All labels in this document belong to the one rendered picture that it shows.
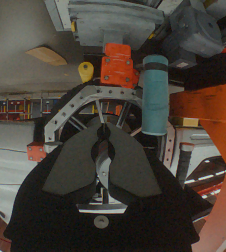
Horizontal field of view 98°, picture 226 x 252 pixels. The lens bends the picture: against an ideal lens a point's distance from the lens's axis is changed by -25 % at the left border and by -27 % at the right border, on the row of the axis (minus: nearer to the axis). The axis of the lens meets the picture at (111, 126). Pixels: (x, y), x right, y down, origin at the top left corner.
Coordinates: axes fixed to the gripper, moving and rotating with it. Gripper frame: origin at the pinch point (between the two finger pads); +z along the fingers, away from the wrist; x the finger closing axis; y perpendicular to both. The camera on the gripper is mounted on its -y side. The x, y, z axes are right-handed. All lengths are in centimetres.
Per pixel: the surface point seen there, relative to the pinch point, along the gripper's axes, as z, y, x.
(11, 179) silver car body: 25, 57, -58
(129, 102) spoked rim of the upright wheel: 44.2, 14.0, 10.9
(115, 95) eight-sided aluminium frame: 36.2, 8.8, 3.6
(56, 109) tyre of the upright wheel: 39.4, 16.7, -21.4
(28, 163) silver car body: 32, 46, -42
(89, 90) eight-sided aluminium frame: 35.9, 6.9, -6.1
